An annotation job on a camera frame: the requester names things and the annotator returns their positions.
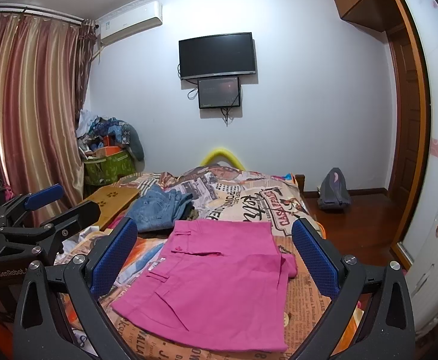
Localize pink pants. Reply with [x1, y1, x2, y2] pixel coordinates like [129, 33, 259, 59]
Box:
[112, 219, 298, 352]

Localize green storage basket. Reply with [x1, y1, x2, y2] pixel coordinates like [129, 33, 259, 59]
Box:
[83, 150, 136, 186]

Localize white suitcase with stickers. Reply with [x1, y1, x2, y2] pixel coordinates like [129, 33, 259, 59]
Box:
[405, 213, 438, 338]

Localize pile of clothes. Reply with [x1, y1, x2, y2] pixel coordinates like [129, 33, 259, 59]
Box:
[76, 110, 145, 162]

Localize folded blue jeans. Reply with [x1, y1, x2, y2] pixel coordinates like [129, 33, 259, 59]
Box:
[125, 184, 193, 233]

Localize striped pink curtain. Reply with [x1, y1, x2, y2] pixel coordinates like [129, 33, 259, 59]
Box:
[0, 13, 86, 224]

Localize grey backpack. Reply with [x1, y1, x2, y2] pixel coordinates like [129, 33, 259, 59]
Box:
[317, 167, 352, 211]

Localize printed bed cover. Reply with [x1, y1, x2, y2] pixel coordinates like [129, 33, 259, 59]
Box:
[53, 163, 365, 360]

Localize white air conditioner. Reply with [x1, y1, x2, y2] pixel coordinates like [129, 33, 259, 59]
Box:
[100, 1, 163, 47]

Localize brown wooden door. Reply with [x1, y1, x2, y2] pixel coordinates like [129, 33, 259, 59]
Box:
[387, 24, 421, 207]

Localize wooden overhead cabinet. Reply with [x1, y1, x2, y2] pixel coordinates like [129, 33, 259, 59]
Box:
[334, 0, 403, 32]

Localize small black wall monitor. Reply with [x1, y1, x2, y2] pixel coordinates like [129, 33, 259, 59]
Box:
[198, 77, 241, 109]

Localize wall mounted black television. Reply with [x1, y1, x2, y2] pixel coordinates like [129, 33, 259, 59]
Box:
[178, 33, 257, 80]

